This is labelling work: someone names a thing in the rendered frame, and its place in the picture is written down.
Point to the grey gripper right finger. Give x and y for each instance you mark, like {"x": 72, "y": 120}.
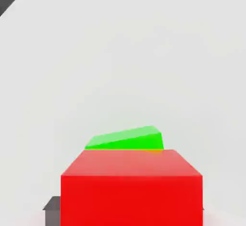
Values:
{"x": 203, "y": 217}

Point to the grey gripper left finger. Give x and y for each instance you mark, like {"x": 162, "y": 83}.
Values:
{"x": 52, "y": 211}

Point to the small red cube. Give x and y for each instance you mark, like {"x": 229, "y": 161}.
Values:
{"x": 131, "y": 195}

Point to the small green cube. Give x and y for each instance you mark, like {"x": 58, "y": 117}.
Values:
{"x": 134, "y": 140}

